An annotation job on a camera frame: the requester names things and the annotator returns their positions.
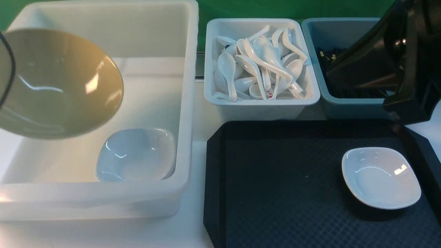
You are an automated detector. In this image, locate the yellow noodle bowl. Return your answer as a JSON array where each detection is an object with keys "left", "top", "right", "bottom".
[{"left": 1, "top": 28, "right": 124, "bottom": 140}]

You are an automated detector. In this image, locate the white spoon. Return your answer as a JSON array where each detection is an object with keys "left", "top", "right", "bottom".
[
  {"left": 235, "top": 55, "right": 268, "bottom": 100},
  {"left": 260, "top": 45, "right": 293, "bottom": 84},
  {"left": 282, "top": 28, "right": 308, "bottom": 65},
  {"left": 217, "top": 52, "right": 238, "bottom": 102}
]

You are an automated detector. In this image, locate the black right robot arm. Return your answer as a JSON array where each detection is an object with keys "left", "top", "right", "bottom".
[{"left": 326, "top": 0, "right": 441, "bottom": 125}]

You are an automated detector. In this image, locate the white spoon bin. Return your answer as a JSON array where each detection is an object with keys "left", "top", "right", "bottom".
[{"left": 204, "top": 18, "right": 321, "bottom": 122}]

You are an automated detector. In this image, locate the black serving tray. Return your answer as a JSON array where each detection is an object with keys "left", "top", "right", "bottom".
[{"left": 203, "top": 120, "right": 441, "bottom": 248}]

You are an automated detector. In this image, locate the white square dish in tub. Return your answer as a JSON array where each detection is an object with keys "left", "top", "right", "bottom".
[{"left": 95, "top": 128, "right": 177, "bottom": 182}]

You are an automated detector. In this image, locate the large white plastic tub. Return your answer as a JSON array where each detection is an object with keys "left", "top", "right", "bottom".
[{"left": 1, "top": 0, "right": 199, "bottom": 221}]

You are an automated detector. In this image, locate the pile of black chopsticks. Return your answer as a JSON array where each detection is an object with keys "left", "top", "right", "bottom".
[{"left": 316, "top": 47, "right": 388, "bottom": 99}]

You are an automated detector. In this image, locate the blue-grey chopstick bin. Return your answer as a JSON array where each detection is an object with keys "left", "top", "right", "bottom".
[{"left": 302, "top": 18, "right": 400, "bottom": 120}]

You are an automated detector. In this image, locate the white square dish on tray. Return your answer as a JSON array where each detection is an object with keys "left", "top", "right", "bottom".
[{"left": 341, "top": 147, "right": 422, "bottom": 210}]

